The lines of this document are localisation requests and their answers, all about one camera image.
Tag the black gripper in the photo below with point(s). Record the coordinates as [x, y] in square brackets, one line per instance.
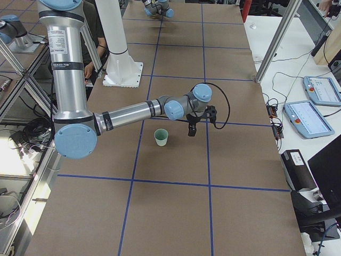
[193, 119]

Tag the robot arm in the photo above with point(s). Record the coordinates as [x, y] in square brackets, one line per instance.
[77, 128]
[160, 7]

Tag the green plastic cup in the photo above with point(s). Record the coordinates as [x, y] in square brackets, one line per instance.
[161, 137]

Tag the black box with label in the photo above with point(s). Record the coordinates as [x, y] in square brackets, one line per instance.
[297, 171]

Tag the teach pendant near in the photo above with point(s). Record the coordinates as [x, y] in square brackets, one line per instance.
[307, 119]

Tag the teach pendant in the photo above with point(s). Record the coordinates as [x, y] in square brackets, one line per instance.
[307, 119]
[322, 91]

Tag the teach pendant far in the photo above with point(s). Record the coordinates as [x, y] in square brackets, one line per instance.
[322, 91]

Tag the black monitor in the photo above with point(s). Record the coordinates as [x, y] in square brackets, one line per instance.
[325, 167]

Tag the seated person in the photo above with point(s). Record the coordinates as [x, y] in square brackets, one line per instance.
[98, 38]

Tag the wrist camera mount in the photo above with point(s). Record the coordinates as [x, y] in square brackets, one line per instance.
[210, 114]

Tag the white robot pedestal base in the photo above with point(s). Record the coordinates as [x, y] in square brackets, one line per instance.
[121, 69]

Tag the aluminium frame post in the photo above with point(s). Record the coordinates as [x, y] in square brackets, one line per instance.
[277, 38]

